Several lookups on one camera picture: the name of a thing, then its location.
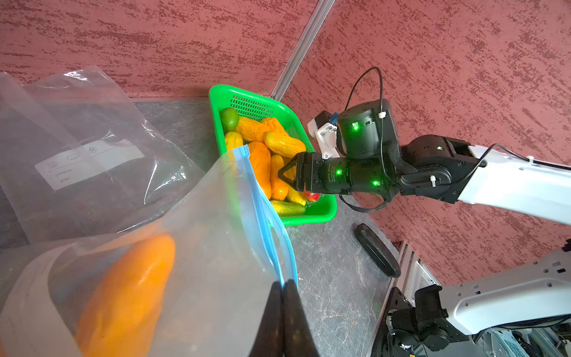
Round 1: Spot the right corner aluminium post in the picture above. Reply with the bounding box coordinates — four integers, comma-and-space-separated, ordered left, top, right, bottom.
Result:
270, 0, 336, 101

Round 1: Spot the small orange mango back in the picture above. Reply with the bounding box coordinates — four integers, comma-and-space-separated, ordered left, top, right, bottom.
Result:
261, 118, 288, 136

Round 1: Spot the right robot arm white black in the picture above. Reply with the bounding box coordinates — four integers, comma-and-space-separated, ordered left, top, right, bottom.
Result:
278, 99, 570, 356

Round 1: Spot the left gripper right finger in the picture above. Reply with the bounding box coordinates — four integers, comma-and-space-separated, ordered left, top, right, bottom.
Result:
282, 280, 320, 357

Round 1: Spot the orange mango at basket back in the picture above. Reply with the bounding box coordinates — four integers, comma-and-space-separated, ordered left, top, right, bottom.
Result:
236, 117, 271, 142

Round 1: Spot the red mango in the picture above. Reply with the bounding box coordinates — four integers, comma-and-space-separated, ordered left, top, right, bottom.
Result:
303, 191, 321, 203

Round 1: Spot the green mango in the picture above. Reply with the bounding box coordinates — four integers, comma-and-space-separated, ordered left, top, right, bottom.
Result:
219, 107, 240, 132

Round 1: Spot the black pad on table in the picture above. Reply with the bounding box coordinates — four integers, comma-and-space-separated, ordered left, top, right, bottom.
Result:
354, 223, 401, 278

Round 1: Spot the orange mango left in basket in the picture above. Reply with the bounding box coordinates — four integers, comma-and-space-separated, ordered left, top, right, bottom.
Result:
248, 141, 272, 199

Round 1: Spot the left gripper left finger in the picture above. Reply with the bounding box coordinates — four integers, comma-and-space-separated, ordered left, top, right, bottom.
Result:
249, 281, 284, 357

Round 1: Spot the green plastic basket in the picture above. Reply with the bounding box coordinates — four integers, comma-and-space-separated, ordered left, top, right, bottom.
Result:
209, 85, 337, 226

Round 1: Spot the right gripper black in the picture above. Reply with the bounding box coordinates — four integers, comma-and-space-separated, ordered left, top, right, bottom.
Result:
278, 153, 352, 195

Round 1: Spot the large orange mango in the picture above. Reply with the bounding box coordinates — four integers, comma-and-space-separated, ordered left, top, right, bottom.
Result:
74, 234, 175, 356

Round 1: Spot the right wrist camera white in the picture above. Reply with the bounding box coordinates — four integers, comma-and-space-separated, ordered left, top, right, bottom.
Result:
307, 111, 340, 160

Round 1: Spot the clear zip bag blue zipper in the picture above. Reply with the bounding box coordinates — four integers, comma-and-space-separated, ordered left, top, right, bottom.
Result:
1, 146, 297, 356

